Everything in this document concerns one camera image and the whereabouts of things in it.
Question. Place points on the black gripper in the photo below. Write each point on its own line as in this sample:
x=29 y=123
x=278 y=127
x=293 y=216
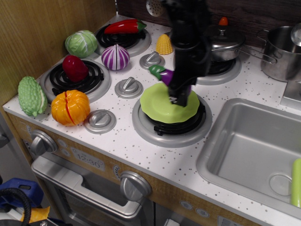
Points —
x=191 y=60

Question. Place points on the purple toy eggplant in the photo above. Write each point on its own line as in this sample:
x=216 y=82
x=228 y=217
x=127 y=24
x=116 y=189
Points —
x=166 y=76

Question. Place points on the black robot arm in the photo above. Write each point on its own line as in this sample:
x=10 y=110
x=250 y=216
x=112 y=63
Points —
x=189 y=19

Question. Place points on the light green plastic plate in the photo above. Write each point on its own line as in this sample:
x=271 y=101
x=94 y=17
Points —
x=155 y=103

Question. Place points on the front right stove burner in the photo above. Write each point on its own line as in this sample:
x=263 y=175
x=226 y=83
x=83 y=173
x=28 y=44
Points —
x=175 y=135

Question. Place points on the silver top knob rear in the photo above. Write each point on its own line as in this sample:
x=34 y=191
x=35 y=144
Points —
x=151 y=59

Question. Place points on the silver knob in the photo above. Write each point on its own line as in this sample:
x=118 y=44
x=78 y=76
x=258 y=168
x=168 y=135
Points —
x=100 y=121
x=129 y=88
x=151 y=59

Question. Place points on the yellow toy corn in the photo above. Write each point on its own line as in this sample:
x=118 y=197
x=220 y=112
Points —
x=164 y=45

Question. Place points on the silver top knob middle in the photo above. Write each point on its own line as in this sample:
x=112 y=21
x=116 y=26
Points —
x=129 y=88

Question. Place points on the back left stove burner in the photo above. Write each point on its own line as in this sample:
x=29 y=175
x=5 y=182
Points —
x=135 y=43

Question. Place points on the small steel lidded pot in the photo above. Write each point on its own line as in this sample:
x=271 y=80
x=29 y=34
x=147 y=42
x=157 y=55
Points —
x=228 y=42

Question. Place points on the purple striped toy onion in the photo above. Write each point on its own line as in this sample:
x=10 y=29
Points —
x=115 y=57

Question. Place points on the silver top knob front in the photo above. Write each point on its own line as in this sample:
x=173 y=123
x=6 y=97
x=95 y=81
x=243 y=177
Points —
x=100 y=121

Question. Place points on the red toy chili pepper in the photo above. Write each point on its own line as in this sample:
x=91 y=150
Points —
x=128 y=26

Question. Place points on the grey plastic sink basin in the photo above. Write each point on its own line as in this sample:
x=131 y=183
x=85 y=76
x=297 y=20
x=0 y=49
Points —
x=250 y=150

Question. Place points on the hanging silver strainer ladle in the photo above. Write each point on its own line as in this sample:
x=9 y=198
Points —
x=154 y=8

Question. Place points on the right oven dial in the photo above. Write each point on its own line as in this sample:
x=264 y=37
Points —
x=133 y=186

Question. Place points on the oven dial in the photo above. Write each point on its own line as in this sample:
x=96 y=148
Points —
x=42 y=143
x=133 y=186

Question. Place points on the dark red toy pepper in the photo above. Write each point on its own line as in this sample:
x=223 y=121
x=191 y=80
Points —
x=74 y=68

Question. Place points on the large steel pot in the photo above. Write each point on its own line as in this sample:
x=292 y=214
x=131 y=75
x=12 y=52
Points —
x=282 y=58

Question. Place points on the orange toy pumpkin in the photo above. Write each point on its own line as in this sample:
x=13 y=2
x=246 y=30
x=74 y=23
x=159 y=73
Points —
x=70 y=108

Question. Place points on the green toy cabbage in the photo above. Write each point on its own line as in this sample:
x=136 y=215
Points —
x=81 y=43

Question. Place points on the grey faucet base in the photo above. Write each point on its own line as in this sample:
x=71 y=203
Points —
x=292 y=95

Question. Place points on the left oven dial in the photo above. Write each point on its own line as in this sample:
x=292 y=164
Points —
x=42 y=143

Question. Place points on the green toy bitter melon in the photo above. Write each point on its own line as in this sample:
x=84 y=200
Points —
x=31 y=97

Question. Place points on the light green item in sink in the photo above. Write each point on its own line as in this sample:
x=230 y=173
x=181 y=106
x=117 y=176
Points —
x=296 y=183

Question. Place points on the blue object on floor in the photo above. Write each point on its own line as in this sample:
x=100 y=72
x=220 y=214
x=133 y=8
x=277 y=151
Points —
x=17 y=188

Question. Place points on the yellow cloth on floor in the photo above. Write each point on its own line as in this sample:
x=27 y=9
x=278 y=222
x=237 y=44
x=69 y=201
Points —
x=38 y=214

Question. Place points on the silver oven door handle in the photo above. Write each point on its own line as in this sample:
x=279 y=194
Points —
x=72 y=182

